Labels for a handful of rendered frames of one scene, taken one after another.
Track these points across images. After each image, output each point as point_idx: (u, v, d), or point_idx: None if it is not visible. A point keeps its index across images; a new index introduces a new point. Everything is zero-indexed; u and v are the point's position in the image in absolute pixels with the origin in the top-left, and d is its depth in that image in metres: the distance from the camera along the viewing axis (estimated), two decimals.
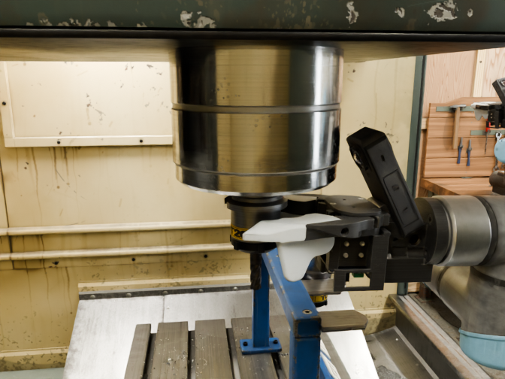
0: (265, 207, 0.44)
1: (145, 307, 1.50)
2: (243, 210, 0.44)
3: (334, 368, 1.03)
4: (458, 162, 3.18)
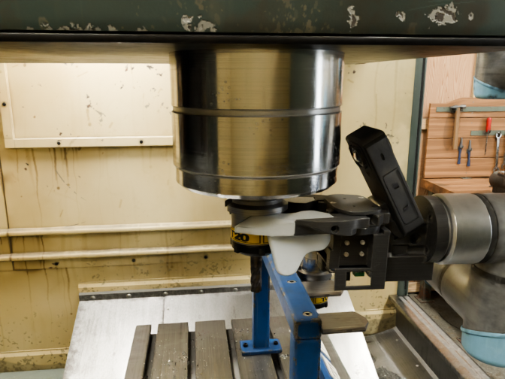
0: (266, 210, 0.44)
1: (145, 308, 1.50)
2: (243, 213, 0.44)
3: (334, 369, 1.03)
4: (458, 163, 3.18)
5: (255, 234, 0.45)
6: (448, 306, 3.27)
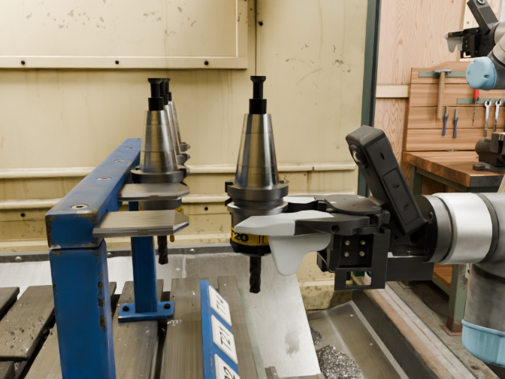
0: (266, 210, 0.44)
1: (36, 274, 1.21)
2: (243, 213, 0.44)
3: (230, 336, 0.75)
4: (443, 134, 2.89)
5: (254, 234, 0.45)
6: (433, 292, 2.98)
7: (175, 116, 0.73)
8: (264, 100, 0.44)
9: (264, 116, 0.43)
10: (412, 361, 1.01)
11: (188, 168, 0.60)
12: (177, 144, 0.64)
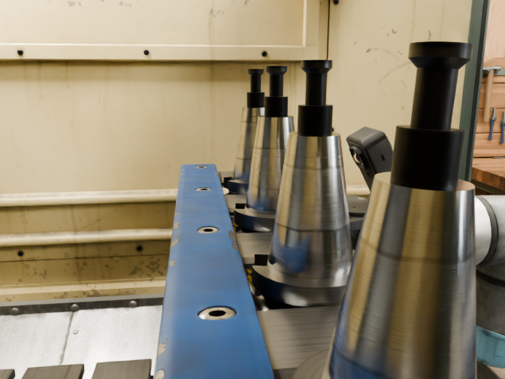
0: None
1: (38, 332, 0.92)
2: None
3: None
4: (490, 139, 2.60)
5: None
6: None
7: None
8: (463, 136, 0.12)
9: (463, 199, 0.11)
10: None
11: None
12: None
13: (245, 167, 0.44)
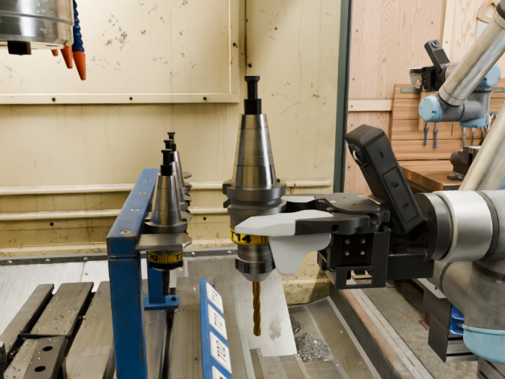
0: None
1: (63, 274, 1.45)
2: None
3: (222, 320, 0.99)
4: (424, 145, 3.13)
5: (161, 256, 0.66)
6: (415, 290, 3.22)
7: (268, 138, 0.44)
8: (170, 166, 0.65)
9: (169, 177, 0.65)
10: (370, 344, 1.25)
11: (190, 197, 0.85)
12: (182, 179, 0.88)
13: (243, 174, 0.44)
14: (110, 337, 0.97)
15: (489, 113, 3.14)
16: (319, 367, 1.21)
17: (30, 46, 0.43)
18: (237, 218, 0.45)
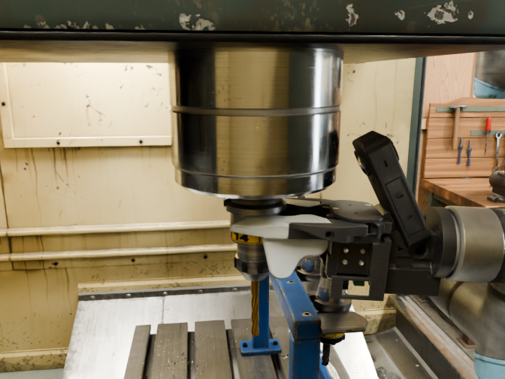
0: None
1: (145, 308, 1.50)
2: None
3: (334, 369, 1.03)
4: (458, 163, 3.17)
5: None
6: None
7: None
8: None
9: None
10: None
11: None
12: None
13: None
14: None
15: None
16: None
17: None
18: (235, 216, 0.45)
